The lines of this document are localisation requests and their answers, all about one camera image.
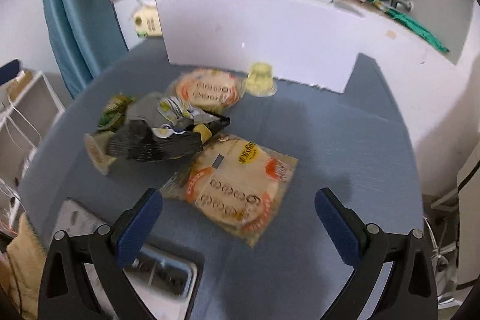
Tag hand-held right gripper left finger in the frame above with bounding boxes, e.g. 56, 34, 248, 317
37, 188, 164, 320

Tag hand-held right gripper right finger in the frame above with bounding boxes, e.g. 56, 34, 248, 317
314, 187, 440, 320

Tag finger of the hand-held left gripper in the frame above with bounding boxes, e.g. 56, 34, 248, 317
0, 59, 22, 85

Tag small jelly cup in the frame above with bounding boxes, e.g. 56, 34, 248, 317
84, 133, 117, 176
244, 61, 278, 97

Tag black snack packet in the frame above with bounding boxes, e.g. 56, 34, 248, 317
108, 93, 231, 163

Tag clear round cracker packet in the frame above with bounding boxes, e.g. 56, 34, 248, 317
165, 67, 246, 114
160, 134, 299, 249

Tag small green snack packet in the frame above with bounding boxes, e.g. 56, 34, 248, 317
97, 94, 137, 133

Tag white cardboard box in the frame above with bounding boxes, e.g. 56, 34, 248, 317
155, 0, 361, 94

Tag white shelf unit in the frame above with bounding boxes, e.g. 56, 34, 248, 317
0, 70, 65, 193

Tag phone with cartoon case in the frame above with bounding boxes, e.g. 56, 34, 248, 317
60, 198, 205, 320

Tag blue curtain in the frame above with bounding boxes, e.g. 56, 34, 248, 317
37, 0, 130, 99

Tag beige fleece cloth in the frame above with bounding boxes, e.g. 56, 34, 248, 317
5, 213, 49, 320

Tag yellow tissue pack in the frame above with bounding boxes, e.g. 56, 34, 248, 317
132, 3, 163, 39

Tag green plastic packet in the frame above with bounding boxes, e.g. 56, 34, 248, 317
388, 7, 451, 54

